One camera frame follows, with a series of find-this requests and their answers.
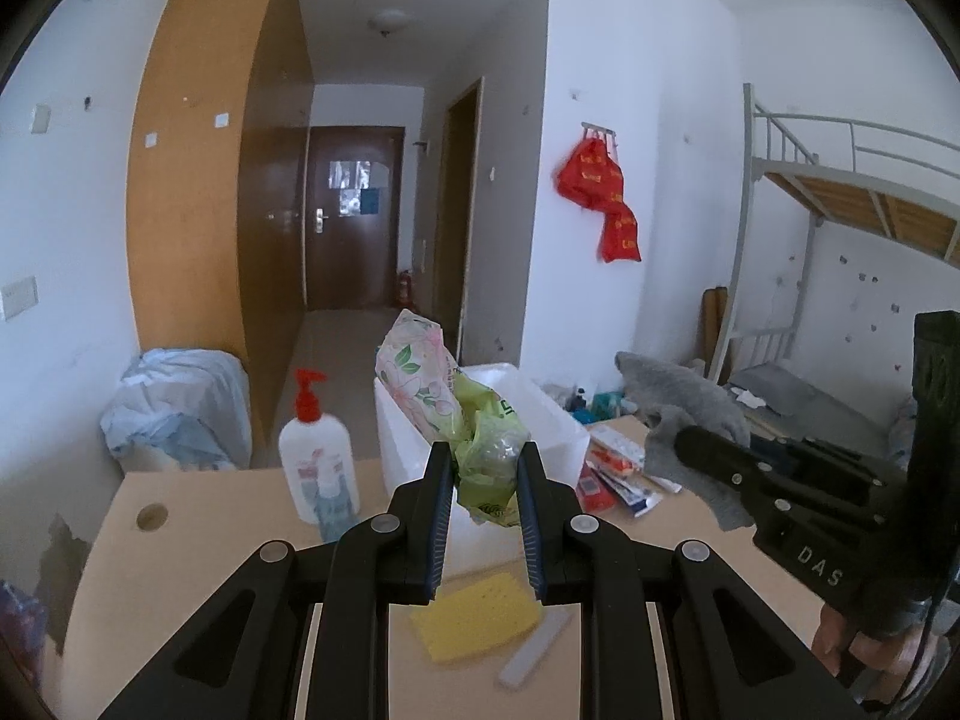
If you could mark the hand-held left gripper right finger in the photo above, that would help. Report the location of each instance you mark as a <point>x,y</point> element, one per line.
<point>525,532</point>

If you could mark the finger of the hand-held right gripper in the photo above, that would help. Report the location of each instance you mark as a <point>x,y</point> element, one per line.
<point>832,465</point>
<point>720,465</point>

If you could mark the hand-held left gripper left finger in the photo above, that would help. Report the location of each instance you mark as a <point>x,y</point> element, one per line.
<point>444,525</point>

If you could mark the green tissue packet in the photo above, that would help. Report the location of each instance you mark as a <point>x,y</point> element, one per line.
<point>487,457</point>

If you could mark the grey cloth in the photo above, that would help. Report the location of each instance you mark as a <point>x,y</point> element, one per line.
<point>675,390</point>

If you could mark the yellow sponge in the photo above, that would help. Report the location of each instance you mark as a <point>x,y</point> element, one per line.
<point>472,619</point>

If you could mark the white foam box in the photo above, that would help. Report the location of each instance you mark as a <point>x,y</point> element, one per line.
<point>559,427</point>

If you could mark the floral tissue packet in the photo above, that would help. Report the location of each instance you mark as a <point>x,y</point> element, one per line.
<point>416,375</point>

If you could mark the person's right hand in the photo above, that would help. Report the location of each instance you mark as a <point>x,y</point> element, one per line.
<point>885,656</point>

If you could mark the grey mattress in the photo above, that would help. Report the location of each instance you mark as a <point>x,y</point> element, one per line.
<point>817,405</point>

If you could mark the white crumpled tissue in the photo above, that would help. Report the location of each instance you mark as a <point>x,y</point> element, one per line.
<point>750,397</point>

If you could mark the white blue tube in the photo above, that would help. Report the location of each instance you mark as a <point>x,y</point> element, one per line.
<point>637,495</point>

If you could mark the red white sachet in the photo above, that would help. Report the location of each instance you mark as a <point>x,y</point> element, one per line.
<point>604,461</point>

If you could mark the blue spray bottle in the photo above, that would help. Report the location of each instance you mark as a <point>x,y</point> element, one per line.
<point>335,514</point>

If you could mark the leaning wooden boards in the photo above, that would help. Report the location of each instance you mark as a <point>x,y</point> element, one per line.
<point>714,330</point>

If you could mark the white pump bottle red top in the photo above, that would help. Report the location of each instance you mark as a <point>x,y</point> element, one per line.
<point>315,442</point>

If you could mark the red fire extinguisher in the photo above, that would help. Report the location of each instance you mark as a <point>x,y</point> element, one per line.
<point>403,289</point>

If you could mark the red printed bag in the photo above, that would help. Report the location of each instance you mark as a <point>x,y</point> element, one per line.
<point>621,236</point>
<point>589,172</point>

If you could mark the grey metal bunk bed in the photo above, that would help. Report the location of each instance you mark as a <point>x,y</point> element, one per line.
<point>862,195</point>

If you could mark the dark brown door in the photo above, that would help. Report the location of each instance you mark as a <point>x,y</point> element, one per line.
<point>349,255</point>

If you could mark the light blue bedding bundle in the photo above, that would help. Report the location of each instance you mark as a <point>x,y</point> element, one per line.
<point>180,405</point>

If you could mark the blue paper notice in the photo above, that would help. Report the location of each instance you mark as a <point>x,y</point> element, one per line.
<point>370,202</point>

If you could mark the white paper notice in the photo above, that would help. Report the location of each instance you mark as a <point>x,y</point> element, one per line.
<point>349,175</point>

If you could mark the wooden wardrobe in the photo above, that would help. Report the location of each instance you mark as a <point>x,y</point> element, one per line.
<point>187,202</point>

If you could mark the colourful printed plastic bag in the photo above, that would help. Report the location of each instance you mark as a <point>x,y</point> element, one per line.
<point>19,630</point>

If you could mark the round ceiling lamp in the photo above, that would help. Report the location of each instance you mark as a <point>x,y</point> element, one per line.
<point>388,21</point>

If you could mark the wooden side door frame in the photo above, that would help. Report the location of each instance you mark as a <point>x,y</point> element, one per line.
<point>457,225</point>

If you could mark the metal wall hook rack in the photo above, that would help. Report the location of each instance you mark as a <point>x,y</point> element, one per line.
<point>600,130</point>

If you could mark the white wall socket panel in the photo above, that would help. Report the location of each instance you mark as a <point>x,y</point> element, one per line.
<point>19,298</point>

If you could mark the white wall switch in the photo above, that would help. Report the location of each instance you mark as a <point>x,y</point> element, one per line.
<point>40,118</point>

